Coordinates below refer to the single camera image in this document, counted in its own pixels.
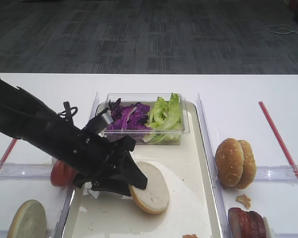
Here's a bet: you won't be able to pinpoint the right long clear divider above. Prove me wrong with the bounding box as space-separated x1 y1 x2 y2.
197 93 232 238

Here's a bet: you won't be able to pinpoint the left red tape strip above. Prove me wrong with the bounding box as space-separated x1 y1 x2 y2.
0 139 17 170

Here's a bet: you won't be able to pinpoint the rear sesame bun top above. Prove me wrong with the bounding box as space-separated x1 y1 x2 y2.
236 140 257 189

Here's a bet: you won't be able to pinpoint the purple cabbage leaves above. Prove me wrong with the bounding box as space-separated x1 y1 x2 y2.
107 98 151 130

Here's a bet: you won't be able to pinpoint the dark red meat patties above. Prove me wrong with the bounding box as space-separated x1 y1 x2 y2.
228 207 267 238

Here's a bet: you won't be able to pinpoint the green lettuce leaves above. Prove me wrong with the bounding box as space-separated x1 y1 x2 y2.
143 93 182 144

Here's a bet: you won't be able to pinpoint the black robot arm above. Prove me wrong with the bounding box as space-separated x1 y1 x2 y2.
0 78 148 196

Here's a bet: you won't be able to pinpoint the upper right clear rail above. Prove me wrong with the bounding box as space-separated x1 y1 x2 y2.
254 165 298 183

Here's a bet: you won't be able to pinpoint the right red tape strip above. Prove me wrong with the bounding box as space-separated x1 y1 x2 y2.
258 101 298 180

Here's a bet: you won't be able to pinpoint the sesame bun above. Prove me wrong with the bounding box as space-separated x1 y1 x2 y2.
215 138 244 187
236 140 257 189

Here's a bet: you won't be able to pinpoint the upper left clear rail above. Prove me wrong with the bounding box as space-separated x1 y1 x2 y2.
0 162 52 179

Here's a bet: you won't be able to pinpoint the front sesame bun top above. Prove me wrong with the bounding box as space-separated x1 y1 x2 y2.
215 138 244 187

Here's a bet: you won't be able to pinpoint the pale bun bottom half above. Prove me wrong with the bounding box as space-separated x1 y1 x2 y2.
129 161 169 214

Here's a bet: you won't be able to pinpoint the white metal serving tray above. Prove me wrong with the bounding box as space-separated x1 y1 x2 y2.
63 103 222 238

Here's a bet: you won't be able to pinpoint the lower right clear rail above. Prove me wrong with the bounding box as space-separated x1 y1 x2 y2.
271 232 298 238

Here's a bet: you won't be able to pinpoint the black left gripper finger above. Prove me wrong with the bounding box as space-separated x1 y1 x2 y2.
91 175 131 197

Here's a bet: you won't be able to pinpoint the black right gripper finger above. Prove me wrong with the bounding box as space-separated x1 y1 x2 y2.
123 152 148 190

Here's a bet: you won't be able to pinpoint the white cable on floor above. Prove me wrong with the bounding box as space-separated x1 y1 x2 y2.
267 24 298 39

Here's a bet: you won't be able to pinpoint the clear plastic salad container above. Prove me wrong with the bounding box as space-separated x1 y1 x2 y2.
96 93 190 145

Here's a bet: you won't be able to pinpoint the white plastic patty stopper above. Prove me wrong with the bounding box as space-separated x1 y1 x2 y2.
263 217 276 238

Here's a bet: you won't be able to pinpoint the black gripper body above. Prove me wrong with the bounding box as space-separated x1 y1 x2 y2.
73 127 136 188

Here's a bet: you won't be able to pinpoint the orange food scrap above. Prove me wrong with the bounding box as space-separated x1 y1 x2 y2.
182 234 198 238

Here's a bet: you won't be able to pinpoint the small meat crumb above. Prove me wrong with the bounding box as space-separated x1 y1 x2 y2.
235 194 251 209

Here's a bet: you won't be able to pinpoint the clear rail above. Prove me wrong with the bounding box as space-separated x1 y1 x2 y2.
254 165 298 183
271 232 298 238
0 162 52 179

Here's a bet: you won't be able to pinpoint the red tape strip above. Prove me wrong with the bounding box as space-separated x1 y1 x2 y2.
0 139 17 170
258 101 298 180

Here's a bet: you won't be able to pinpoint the left bun bottom half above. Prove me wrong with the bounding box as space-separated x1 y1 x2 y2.
6 199 47 238

